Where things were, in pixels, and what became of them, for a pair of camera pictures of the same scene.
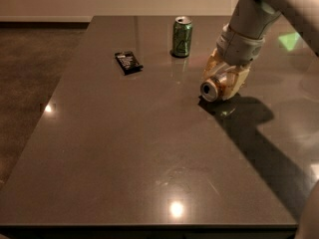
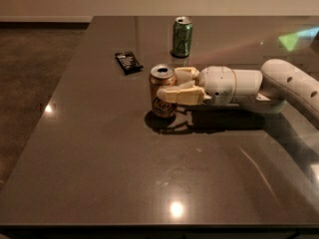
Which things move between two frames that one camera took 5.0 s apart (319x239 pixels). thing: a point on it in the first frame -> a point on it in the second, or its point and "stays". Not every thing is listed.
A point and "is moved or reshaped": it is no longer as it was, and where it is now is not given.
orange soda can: [217, 87] is moved or reshaped
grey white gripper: [238, 49] -> [217, 84]
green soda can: [181, 37] stays
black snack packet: [128, 63] stays
